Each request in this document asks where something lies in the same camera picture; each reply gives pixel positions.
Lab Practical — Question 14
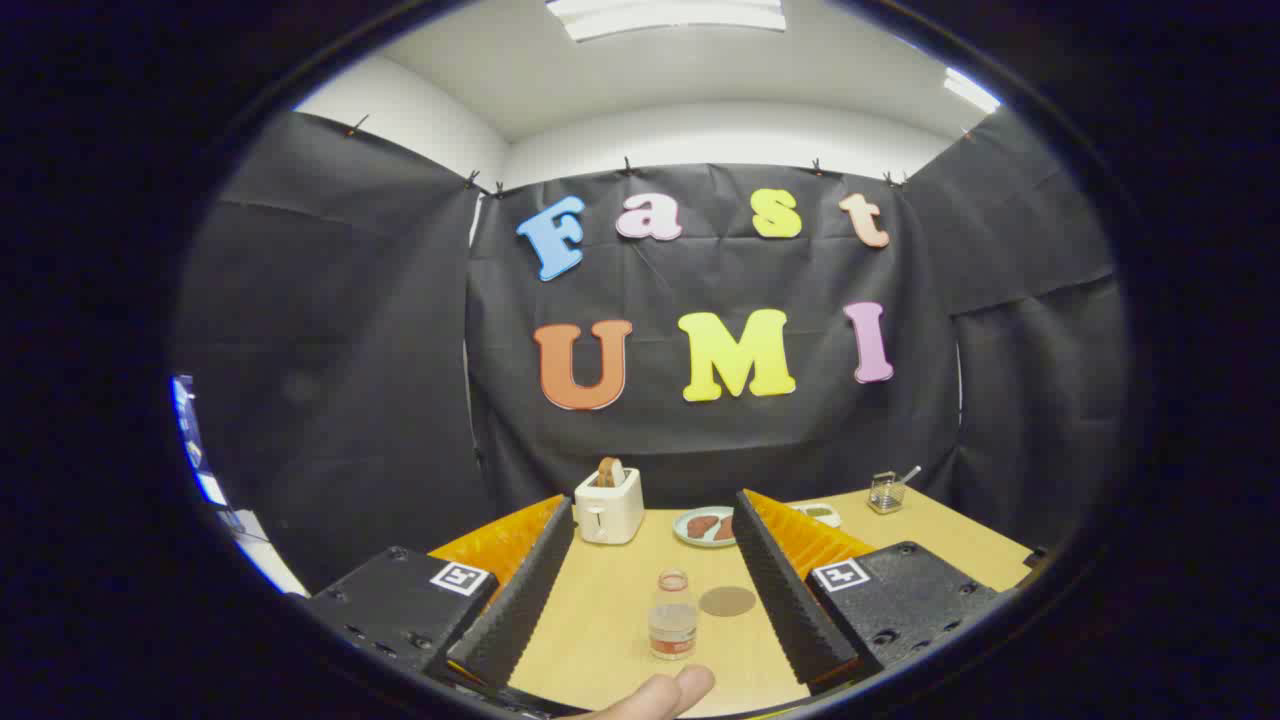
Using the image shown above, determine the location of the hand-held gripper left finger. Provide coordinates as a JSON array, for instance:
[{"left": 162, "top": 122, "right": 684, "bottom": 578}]
[{"left": 300, "top": 493, "right": 576, "bottom": 701}]

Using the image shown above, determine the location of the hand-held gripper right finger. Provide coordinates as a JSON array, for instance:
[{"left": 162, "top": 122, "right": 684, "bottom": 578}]
[{"left": 733, "top": 488, "right": 1001, "bottom": 696}]

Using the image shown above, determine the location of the brown round coaster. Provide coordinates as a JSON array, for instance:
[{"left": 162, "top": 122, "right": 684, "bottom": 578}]
[{"left": 698, "top": 586, "right": 758, "bottom": 618}]

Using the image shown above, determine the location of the clear plastic juice bottle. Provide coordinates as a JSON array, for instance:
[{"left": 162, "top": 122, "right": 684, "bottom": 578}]
[{"left": 648, "top": 569, "right": 698, "bottom": 661}]

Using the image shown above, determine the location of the wooden table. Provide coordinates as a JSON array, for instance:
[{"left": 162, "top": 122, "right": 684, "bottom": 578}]
[{"left": 430, "top": 487, "right": 1036, "bottom": 719}]

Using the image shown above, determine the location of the pale green plate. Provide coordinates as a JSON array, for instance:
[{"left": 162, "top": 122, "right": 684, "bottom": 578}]
[{"left": 673, "top": 506, "right": 739, "bottom": 549}]

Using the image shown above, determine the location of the white toaster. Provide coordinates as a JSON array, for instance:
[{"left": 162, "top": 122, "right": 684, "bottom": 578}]
[{"left": 574, "top": 468, "right": 646, "bottom": 546}]

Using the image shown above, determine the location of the small ceiling light panel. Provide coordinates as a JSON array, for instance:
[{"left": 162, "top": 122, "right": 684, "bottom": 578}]
[{"left": 943, "top": 67, "right": 1001, "bottom": 114}]

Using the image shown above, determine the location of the large ceiling light panel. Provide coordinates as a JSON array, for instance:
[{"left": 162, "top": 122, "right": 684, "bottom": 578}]
[{"left": 545, "top": 0, "right": 787, "bottom": 43}]

